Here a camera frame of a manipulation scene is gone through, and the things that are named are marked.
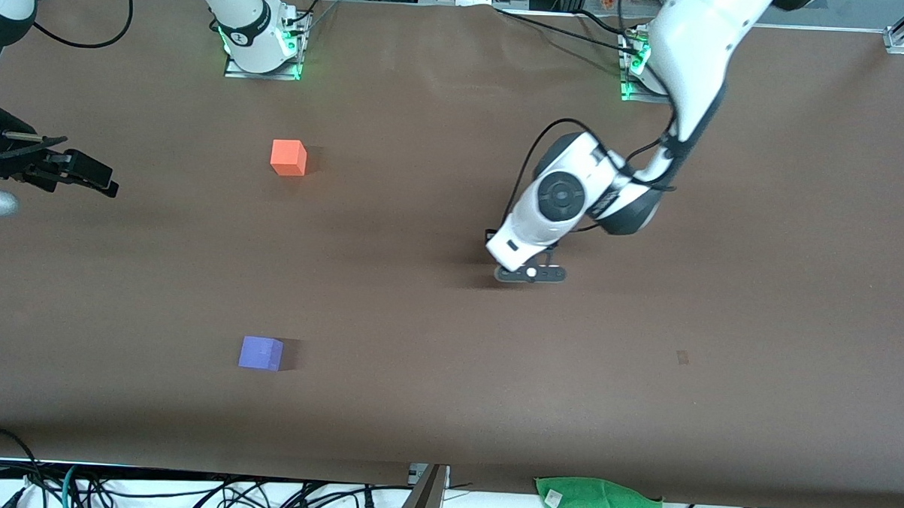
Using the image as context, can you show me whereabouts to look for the orange foam block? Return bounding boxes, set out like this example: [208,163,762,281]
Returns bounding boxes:
[269,138,309,177]

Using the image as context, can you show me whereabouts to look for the purple foam block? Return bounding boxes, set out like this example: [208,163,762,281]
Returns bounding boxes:
[237,334,285,372]

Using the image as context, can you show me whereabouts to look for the brown table cover mat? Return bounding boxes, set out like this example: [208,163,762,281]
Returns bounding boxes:
[0,0,904,508]

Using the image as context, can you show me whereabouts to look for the green cloth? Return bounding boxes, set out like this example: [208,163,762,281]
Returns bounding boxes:
[534,475,665,508]

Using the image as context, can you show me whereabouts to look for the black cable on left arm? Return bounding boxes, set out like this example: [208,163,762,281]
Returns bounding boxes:
[508,117,683,218]

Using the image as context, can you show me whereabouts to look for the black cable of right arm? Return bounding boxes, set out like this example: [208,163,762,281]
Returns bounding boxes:
[32,0,136,51]

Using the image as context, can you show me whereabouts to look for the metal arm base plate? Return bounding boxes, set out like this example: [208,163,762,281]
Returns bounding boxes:
[223,9,311,81]
[618,23,676,104]

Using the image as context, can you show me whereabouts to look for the black cables across table edge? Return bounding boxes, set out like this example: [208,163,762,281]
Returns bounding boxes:
[493,6,634,52]

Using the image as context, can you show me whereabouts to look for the grey metal post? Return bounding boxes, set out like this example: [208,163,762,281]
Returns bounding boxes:
[395,463,451,508]

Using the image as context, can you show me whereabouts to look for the black floor cable loop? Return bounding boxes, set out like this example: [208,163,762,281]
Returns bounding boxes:
[0,425,50,508]

